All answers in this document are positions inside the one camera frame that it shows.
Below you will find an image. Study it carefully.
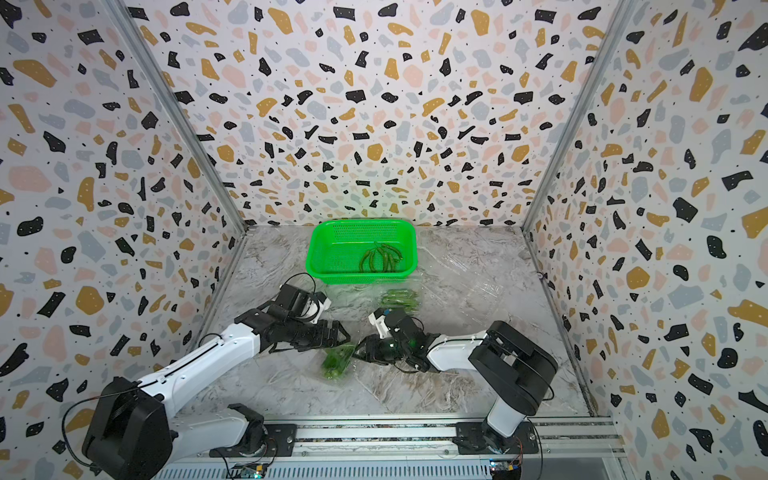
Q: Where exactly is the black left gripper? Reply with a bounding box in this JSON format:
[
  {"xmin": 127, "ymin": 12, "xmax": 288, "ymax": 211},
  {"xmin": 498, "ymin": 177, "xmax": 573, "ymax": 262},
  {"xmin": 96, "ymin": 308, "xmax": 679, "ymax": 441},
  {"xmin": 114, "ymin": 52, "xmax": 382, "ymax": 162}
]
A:
[{"xmin": 287, "ymin": 319, "xmax": 353, "ymax": 350}]

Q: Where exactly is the green peppers bunch back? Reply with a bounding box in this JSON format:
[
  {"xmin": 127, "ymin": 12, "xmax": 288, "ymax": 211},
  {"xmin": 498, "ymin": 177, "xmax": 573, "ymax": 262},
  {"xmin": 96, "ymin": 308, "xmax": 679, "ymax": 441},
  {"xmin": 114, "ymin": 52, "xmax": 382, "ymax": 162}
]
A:
[{"xmin": 381, "ymin": 289, "xmax": 421, "ymax": 311}]

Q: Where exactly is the green peppers bunch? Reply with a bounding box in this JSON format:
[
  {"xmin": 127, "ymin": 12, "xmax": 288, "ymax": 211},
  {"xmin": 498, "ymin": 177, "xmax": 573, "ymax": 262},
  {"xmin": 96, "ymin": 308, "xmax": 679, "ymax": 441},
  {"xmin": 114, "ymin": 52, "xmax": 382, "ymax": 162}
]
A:
[
  {"xmin": 321, "ymin": 345, "xmax": 355, "ymax": 380},
  {"xmin": 358, "ymin": 243, "xmax": 404, "ymax": 273},
  {"xmin": 381, "ymin": 289, "xmax": 421, "ymax": 311}
]

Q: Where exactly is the clear clamshell container back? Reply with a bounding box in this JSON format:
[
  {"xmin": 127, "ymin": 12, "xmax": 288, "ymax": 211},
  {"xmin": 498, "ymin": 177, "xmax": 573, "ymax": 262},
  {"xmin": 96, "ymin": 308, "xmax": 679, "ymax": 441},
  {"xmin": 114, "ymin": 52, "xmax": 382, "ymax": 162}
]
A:
[{"xmin": 378, "ymin": 280, "xmax": 425, "ymax": 314}]

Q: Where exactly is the green peppers bunch front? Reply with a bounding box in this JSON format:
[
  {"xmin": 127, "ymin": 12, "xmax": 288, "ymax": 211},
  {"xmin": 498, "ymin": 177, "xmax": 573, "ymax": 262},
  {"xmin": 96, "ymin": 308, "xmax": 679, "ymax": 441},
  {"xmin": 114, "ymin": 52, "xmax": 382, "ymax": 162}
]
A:
[{"xmin": 358, "ymin": 243, "xmax": 404, "ymax": 273}]

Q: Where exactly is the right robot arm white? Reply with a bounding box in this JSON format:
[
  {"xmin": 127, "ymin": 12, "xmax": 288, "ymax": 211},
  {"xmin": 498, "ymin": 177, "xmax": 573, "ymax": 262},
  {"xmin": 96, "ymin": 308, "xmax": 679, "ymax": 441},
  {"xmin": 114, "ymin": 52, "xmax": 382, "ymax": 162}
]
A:
[{"xmin": 352, "ymin": 308, "xmax": 558, "ymax": 440}]

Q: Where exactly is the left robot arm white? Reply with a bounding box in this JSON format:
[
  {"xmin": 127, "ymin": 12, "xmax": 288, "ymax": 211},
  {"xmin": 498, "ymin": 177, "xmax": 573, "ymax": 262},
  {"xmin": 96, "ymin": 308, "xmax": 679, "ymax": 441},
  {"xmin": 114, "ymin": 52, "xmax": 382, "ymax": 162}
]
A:
[{"xmin": 82, "ymin": 308, "xmax": 350, "ymax": 479}]

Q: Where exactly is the green plastic basket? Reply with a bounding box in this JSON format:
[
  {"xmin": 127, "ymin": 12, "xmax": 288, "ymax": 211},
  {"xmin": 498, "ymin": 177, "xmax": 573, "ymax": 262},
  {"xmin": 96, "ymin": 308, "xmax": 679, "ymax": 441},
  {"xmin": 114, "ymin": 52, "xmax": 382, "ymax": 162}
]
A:
[{"xmin": 306, "ymin": 219, "xmax": 418, "ymax": 285}]

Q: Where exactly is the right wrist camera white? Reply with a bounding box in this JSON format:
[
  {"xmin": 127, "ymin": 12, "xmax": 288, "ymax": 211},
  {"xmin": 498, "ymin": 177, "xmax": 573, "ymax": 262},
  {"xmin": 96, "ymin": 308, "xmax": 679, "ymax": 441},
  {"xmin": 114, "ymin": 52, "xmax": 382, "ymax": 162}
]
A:
[{"xmin": 368, "ymin": 308, "xmax": 391, "ymax": 339}]

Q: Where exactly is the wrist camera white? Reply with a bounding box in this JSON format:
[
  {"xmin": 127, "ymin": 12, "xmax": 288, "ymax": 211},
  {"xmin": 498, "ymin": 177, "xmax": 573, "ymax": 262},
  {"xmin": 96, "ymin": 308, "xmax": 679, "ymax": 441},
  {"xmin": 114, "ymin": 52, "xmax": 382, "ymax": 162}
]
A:
[
  {"xmin": 368, "ymin": 308, "xmax": 391, "ymax": 339},
  {"xmin": 273, "ymin": 284, "xmax": 332, "ymax": 324}
]

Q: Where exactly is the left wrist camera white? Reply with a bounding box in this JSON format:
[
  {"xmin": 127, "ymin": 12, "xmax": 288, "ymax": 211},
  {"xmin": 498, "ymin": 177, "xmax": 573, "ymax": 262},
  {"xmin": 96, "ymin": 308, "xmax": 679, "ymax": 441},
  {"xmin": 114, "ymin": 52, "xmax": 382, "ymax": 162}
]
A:
[{"xmin": 273, "ymin": 284, "xmax": 332, "ymax": 324}]

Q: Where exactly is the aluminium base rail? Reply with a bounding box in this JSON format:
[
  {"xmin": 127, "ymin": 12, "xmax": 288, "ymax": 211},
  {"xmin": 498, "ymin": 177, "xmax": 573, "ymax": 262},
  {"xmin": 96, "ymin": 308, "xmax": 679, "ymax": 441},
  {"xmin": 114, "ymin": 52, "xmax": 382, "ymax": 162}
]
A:
[{"xmin": 186, "ymin": 414, "xmax": 625, "ymax": 463}]

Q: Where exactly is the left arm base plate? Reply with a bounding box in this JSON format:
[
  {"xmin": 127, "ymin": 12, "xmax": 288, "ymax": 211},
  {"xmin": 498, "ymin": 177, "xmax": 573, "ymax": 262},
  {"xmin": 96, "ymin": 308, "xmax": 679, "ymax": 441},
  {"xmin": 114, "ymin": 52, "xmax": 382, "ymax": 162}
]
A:
[{"xmin": 209, "ymin": 423, "xmax": 297, "ymax": 461}]

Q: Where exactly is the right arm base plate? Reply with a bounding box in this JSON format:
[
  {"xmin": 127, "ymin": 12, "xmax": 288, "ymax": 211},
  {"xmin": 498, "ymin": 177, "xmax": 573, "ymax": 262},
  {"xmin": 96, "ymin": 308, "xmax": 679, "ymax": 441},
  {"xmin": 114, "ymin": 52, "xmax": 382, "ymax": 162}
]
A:
[{"xmin": 452, "ymin": 421, "xmax": 539, "ymax": 455}]

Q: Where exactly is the aluminium corner post left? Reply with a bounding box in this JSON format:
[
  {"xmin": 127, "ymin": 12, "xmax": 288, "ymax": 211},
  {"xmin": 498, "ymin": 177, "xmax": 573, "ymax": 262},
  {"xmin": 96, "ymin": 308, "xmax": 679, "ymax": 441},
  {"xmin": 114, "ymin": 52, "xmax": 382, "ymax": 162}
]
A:
[{"xmin": 102, "ymin": 1, "xmax": 247, "ymax": 237}]

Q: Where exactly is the aluminium corner post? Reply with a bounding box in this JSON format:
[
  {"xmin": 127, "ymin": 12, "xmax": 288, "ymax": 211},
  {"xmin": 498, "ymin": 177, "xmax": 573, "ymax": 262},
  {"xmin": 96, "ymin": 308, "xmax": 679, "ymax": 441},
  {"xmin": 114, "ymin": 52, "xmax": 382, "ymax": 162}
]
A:
[
  {"xmin": 102, "ymin": 1, "xmax": 247, "ymax": 237},
  {"xmin": 521, "ymin": 0, "xmax": 636, "ymax": 233}
]

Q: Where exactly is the aluminium corner post right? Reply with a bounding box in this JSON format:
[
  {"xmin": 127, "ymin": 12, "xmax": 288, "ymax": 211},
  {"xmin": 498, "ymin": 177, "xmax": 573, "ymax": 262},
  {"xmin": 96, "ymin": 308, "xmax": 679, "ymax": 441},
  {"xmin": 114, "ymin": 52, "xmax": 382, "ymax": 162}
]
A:
[{"xmin": 521, "ymin": 0, "xmax": 636, "ymax": 233}]

